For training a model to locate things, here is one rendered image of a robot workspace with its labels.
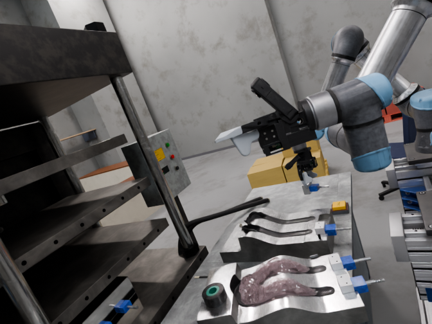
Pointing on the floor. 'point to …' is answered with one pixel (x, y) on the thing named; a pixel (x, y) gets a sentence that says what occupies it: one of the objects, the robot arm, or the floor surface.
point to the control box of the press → (174, 161)
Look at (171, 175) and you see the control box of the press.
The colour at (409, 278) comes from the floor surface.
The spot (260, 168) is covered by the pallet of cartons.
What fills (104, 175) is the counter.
